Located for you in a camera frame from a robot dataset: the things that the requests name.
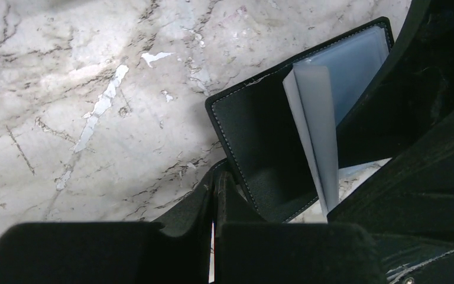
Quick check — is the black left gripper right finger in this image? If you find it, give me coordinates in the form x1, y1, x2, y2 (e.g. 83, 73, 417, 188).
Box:
214, 172, 387, 283

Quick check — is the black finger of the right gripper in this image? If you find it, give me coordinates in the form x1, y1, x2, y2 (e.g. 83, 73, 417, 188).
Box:
328, 110, 454, 283
337, 0, 454, 167

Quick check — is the black leather card holder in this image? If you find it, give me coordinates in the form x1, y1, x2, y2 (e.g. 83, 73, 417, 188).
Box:
205, 17, 394, 222

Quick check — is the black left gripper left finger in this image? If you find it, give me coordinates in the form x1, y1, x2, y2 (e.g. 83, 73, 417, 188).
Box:
0, 160, 227, 283

